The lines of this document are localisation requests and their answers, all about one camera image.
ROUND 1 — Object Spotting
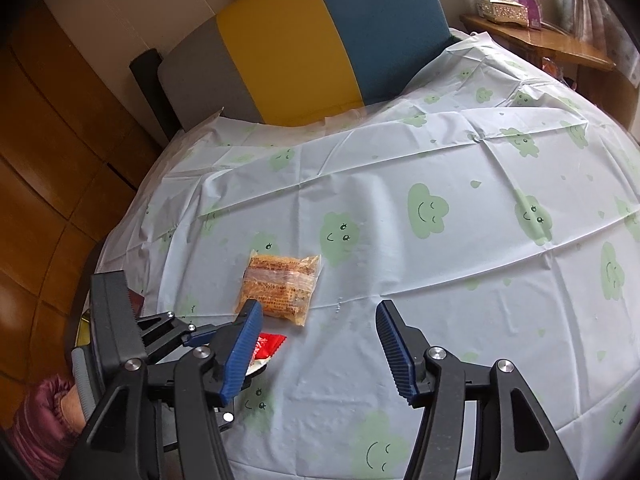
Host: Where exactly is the person's left hand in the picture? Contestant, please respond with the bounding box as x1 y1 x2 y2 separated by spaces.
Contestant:
52 387 87 433

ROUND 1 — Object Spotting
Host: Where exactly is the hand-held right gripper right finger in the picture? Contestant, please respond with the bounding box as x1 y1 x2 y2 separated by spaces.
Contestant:
375 300 576 480

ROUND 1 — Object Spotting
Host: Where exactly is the red white snack packet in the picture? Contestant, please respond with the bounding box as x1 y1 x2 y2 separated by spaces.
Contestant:
245 332 288 376

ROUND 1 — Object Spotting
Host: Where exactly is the purple packet on shelf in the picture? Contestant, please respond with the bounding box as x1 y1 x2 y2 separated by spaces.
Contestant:
515 0 543 28

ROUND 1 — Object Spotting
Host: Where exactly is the yellow red bag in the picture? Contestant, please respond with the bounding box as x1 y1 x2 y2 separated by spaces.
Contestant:
67 287 146 361

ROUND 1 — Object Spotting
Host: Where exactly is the grey yellow blue headboard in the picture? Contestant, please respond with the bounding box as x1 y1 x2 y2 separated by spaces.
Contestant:
156 0 451 132

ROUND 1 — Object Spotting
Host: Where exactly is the tissue box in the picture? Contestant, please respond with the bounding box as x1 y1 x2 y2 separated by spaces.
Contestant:
470 0 530 27

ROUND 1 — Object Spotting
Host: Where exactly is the white cloud print tablecloth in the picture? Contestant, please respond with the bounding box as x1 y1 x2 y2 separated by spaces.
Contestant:
95 27 640 480

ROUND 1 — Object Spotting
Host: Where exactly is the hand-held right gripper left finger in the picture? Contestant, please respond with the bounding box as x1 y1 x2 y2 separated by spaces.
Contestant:
62 299 264 480

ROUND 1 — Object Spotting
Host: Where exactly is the wooden shelf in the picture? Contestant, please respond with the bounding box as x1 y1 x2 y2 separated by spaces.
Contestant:
459 12 617 72

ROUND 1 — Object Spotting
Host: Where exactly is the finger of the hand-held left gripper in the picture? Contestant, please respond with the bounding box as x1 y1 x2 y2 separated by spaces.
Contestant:
212 400 237 431
136 311 236 361

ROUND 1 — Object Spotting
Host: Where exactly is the hanging patterned curtain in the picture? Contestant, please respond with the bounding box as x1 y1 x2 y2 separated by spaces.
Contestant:
545 0 640 76

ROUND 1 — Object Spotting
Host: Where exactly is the orange cake clear packet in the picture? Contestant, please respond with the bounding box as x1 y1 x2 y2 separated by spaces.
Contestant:
232 249 322 328

